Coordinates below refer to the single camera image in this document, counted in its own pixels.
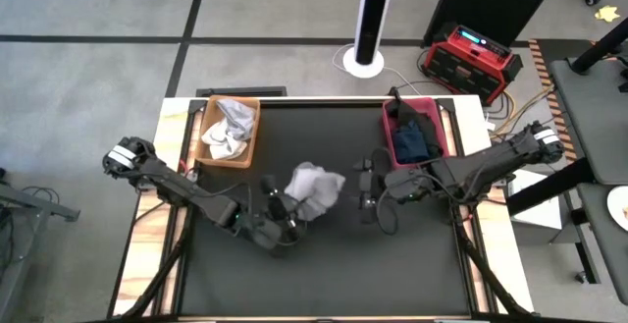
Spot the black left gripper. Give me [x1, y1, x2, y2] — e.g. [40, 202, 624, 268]
[243, 174, 302, 254]

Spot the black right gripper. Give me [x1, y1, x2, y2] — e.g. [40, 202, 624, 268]
[352, 157, 436, 227]

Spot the light grey waffle-weave towel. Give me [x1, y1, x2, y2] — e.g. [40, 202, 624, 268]
[284, 161, 346, 223]

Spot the navy blue towel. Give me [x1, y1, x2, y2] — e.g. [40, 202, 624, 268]
[392, 120, 432, 165]

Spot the white towel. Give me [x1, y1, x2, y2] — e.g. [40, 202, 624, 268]
[200, 116, 249, 161]

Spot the smooth grey towel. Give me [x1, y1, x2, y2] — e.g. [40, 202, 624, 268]
[215, 97, 258, 141]

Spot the black towel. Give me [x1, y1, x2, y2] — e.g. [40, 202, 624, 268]
[387, 99, 445, 160]

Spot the pink plastic basket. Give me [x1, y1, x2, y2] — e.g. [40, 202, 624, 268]
[381, 95, 451, 171]

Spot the wooden bin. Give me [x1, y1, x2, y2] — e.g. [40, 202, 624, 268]
[192, 94, 261, 170]

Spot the black flat bar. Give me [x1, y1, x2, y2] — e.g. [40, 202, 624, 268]
[195, 85, 288, 98]

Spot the red portable power station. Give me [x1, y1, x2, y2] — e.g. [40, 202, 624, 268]
[421, 22, 524, 107]

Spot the black and white tower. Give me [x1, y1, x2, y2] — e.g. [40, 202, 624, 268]
[341, 0, 397, 80]

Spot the white box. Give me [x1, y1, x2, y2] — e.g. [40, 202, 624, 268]
[506, 169, 563, 232]

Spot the black diagonal beam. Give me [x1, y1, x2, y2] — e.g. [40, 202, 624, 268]
[504, 157, 598, 217]

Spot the orange black striped floor strip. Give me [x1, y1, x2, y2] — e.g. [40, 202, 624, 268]
[528, 38, 579, 163]

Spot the black partition panel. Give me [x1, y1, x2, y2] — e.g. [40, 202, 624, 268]
[422, 0, 568, 48]

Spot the grey side table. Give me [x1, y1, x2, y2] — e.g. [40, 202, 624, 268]
[548, 56, 628, 187]
[576, 183, 628, 307]

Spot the white plate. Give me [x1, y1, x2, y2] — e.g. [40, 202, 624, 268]
[606, 185, 628, 233]

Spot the black diagonal pole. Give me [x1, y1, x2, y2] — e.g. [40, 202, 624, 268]
[570, 16, 628, 76]

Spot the yellow paper scrap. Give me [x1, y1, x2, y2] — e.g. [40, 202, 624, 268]
[594, 4, 622, 24]

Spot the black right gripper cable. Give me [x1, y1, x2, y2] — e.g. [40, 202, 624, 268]
[375, 185, 401, 237]

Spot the white floor cable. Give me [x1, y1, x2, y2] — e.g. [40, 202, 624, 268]
[332, 42, 423, 96]

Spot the black frame strut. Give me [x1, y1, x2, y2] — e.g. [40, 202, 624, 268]
[448, 203, 534, 317]
[117, 203, 193, 320]

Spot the yellow power cable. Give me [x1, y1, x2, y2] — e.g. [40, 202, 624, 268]
[490, 86, 555, 137]

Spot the grey metal desk frame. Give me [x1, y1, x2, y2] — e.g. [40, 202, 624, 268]
[0, 168, 82, 323]

